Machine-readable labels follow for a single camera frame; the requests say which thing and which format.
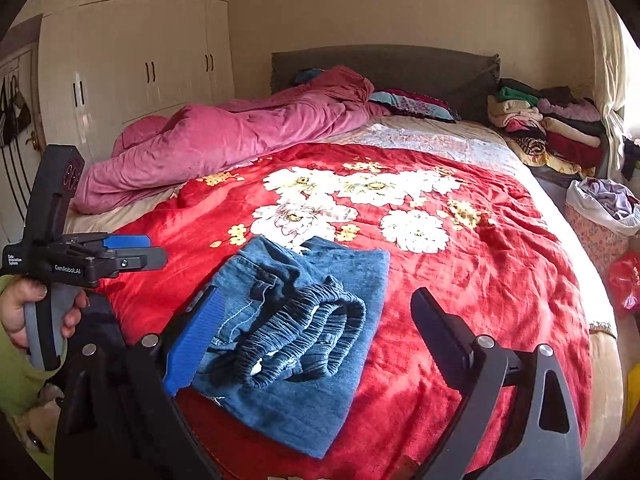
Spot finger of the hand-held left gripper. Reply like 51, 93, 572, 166
100, 246, 169, 279
82, 232, 152, 257

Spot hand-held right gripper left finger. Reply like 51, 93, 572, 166
54, 284, 227, 480

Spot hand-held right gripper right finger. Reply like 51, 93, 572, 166
410, 287, 585, 480

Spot blue denim pants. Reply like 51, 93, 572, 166
191, 235, 392, 461

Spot person's left hand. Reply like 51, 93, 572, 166
0, 275, 91, 348

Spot red floral blanket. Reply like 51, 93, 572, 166
95, 141, 595, 480

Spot hanging dark bags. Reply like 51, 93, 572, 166
0, 74, 34, 150

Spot pink duvet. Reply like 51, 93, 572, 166
72, 64, 392, 216

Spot cream wardrobe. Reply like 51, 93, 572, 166
36, 0, 237, 163

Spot red plastic bag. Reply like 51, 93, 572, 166
606, 251, 640, 315

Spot laundry basket with purple clothes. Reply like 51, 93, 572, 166
564, 176, 640, 277

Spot colourful patterned pillow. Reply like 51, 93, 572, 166
367, 88, 462, 124

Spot pile of folded clothes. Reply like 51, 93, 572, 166
486, 77, 610, 177

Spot dark grey headboard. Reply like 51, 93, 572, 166
270, 44, 502, 123

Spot cream curtain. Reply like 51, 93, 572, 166
575, 0, 640, 158

